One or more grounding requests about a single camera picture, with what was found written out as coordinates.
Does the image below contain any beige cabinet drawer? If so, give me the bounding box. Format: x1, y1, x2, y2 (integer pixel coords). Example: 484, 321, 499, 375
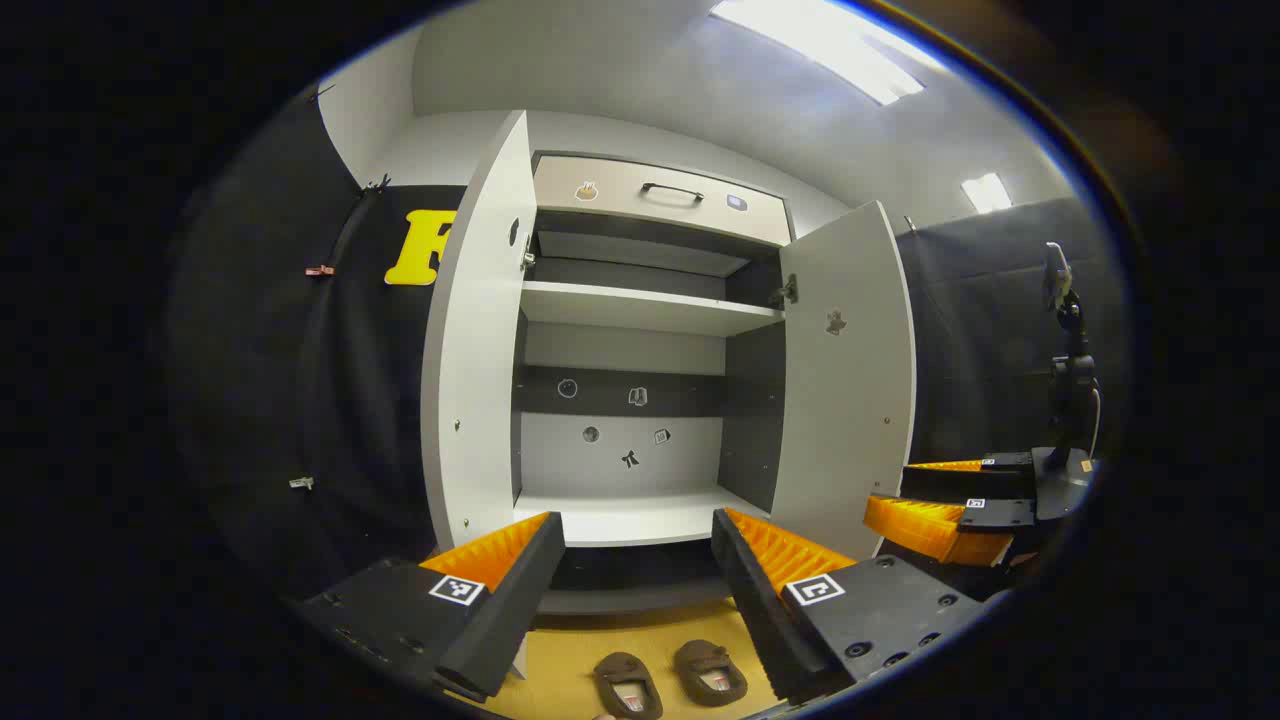
532, 153, 793, 248

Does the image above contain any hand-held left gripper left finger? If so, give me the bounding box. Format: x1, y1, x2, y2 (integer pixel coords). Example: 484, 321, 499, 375
295, 512, 567, 704

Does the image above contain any white cabinet door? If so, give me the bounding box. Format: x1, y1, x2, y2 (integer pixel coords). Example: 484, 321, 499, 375
770, 200, 916, 561
420, 110, 538, 681

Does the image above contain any white and grey shoe cabinet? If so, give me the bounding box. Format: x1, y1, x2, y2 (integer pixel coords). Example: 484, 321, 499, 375
420, 110, 916, 681

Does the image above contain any small ceiling light panel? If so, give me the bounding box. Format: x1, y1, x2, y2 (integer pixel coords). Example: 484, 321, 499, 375
962, 172, 1013, 214

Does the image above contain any long ceiling light panel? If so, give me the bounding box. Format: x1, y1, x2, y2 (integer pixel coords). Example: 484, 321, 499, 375
710, 0, 926, 106

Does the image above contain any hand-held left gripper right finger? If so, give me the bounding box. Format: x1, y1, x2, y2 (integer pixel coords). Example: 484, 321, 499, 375
711, 507, 986, 706

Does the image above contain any brown fuzzy shoe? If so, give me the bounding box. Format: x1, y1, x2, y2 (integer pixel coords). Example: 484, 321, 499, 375
593, 652, 664, 719
673, 640, 749, 708

